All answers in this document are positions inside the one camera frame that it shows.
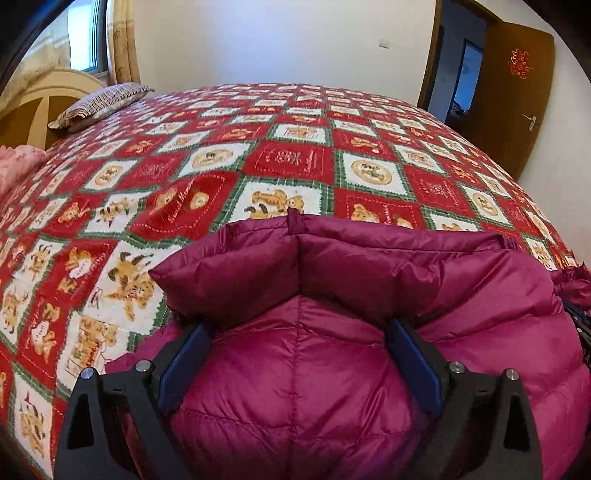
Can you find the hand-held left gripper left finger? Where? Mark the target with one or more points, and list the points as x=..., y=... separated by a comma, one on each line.
x=184, y=364

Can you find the brown wooden door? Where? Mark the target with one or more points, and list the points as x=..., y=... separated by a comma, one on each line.
x=503, y=101

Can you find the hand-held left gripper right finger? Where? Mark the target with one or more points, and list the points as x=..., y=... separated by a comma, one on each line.
x=415, y=364

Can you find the brown door frame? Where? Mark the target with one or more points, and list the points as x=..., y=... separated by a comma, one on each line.
x=429, y=60

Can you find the yellow patterned curtain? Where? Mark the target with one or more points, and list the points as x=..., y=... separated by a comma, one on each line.
x=123, y=41

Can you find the folded pink floral blanket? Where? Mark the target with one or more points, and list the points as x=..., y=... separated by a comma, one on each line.
x=16, y=168

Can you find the red door decoration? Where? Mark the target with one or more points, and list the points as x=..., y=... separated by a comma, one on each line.
x=519, y=63

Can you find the striped pillow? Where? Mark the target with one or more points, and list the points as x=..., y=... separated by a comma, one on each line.
x=99, y=104

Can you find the sheer yellow curtain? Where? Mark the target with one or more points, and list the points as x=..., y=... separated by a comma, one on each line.
x=41, y=60

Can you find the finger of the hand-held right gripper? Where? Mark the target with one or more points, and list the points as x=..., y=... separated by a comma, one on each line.
x=579, y=323

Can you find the magenta quilted down jacket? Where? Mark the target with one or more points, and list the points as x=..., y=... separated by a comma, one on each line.
x=323, y=360

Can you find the window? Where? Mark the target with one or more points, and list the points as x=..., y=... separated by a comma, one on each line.
x=90, y=37

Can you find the red bear-print bed quilt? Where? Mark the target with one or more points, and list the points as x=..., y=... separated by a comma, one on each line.
x=277, y=157

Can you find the wooden bed headboard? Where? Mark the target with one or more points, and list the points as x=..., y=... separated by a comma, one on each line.
x=32, y=110

